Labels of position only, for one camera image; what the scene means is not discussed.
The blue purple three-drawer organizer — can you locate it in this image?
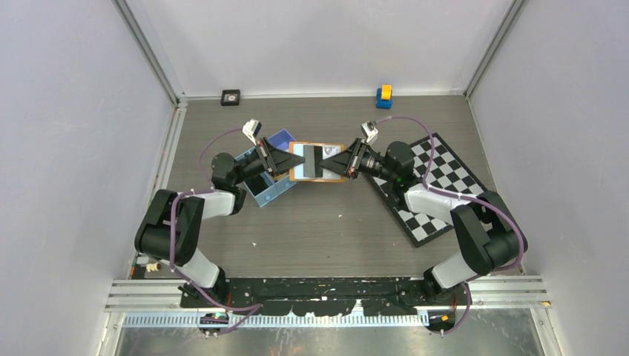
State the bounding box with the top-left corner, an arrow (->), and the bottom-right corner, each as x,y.
243,129 -> 297,208

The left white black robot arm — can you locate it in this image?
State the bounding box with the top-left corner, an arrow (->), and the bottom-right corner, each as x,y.
134,137 -> 305,307

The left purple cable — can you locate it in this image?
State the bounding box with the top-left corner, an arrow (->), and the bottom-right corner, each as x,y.
168,126 -> 269,337

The orange leather card holder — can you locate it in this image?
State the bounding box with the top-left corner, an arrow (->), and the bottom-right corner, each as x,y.
289,142 -> 345,183

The white silver credit card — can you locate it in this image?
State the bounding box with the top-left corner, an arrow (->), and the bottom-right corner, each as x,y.
322,145 -> 343,159

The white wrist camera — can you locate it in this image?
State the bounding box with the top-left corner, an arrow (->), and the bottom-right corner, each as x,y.
242,119 -> 262,145
360,121 -> 379,145

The black white checkerboard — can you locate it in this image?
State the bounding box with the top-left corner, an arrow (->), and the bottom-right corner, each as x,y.
366,133 -> 487,248

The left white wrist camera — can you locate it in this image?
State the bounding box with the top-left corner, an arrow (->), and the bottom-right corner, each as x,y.
242,119 -> 262,145

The small black square box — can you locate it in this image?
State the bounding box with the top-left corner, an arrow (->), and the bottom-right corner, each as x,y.
220,89 -> 241,106

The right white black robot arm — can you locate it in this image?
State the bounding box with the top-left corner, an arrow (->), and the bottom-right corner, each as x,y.
320,139 -> 527,305

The blue yellow toy block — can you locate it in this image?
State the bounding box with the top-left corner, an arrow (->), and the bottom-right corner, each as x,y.
375,85 -> 392,110

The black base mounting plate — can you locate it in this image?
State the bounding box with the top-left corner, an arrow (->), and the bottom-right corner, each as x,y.
178,277 -> 471,317

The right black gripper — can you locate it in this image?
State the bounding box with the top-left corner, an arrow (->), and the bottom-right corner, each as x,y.
320,139 -> 395,183

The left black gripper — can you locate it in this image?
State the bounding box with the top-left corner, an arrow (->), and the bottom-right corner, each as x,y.
234,138 -> 306,186

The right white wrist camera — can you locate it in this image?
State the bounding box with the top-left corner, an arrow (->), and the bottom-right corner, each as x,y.
360,121 -> 379,145

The dark grey credit card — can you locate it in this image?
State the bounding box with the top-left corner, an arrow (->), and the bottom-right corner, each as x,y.
303,145 -> 323,179

